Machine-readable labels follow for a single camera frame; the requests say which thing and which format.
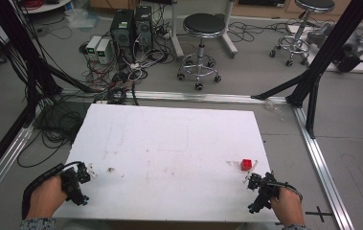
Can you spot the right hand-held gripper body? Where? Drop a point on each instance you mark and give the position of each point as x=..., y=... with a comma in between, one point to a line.
x=263, y=198

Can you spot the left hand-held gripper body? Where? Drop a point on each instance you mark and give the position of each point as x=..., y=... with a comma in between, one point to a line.
x=72, y=188

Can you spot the red cube block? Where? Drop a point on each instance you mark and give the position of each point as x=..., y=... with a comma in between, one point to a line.
x=246, y=164

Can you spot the person's left hand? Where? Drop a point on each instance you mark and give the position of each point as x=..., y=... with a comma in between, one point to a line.
x=46, y=198

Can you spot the white power strip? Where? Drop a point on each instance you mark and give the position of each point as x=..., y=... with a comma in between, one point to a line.
x=135, y=66

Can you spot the white bench power supply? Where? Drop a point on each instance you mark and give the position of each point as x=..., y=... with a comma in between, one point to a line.
x=93, y=47
x=103, y=50

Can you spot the black computer tower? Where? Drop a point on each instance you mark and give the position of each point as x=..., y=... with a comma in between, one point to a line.
x=144, y=28
x=122, y=33

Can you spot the clear plastic bag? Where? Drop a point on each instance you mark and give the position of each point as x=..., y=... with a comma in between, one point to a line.
x=80, y=17

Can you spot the black round stool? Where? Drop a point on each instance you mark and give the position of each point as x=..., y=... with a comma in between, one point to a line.
x=203, y=35
x=300, y=28

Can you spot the white round table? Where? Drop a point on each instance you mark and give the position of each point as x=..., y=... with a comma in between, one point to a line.
x=46, y=5

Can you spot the aluminium floor rail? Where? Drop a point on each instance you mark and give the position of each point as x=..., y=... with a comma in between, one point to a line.
x=324, y=172
x=3, y=166
x=208, y=97

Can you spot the black frame strut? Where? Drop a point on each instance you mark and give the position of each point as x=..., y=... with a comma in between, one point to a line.
x=326, y=57
x=19, y=48

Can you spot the white metal table frame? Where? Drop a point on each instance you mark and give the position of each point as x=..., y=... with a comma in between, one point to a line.
x=177, y=38

